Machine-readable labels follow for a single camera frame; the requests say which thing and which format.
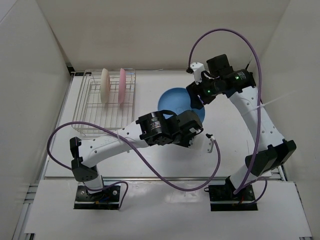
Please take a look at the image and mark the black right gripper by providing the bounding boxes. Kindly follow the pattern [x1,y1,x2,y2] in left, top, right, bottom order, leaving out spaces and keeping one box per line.
[186,73,221,110]

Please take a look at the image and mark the blue plate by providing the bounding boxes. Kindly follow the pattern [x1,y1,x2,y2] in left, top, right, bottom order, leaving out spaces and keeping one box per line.
[157,87,206,123]

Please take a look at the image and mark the pink plate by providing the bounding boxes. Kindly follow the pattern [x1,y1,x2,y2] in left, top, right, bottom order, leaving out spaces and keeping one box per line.
[118,68,126,105]

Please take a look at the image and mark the cream plate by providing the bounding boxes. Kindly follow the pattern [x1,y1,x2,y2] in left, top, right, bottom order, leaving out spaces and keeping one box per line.
[100,68,110,104]

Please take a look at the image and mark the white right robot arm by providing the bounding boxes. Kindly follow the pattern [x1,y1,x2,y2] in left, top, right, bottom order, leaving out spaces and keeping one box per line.
[186,54,297,200]

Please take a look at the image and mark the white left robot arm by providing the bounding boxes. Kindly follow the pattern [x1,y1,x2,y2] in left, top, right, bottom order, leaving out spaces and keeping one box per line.
[69,110,203,200]

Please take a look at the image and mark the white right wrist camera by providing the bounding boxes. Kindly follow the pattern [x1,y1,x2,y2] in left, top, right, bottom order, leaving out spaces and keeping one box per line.
[186,62,205,85]

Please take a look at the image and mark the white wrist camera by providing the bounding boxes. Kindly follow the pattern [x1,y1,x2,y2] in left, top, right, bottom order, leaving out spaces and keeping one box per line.
[205,133,216,153]
[186,62,205,85]

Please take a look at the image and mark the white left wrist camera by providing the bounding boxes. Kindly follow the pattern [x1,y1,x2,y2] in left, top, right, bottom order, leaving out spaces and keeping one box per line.
[205,133,216,153]

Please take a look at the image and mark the white cable tie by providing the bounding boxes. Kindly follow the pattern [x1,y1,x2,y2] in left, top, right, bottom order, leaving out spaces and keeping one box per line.
[241,90,297,117]

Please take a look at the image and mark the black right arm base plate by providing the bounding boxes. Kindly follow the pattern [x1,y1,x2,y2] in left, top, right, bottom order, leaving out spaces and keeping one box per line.
[204,184,258,212]

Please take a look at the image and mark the metal wire dish rack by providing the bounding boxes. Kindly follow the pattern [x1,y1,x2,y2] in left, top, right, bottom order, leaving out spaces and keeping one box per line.
[72,68,136,131]

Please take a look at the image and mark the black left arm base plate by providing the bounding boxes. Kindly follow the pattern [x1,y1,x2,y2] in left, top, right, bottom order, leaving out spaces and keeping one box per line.
[73,183,121,210]

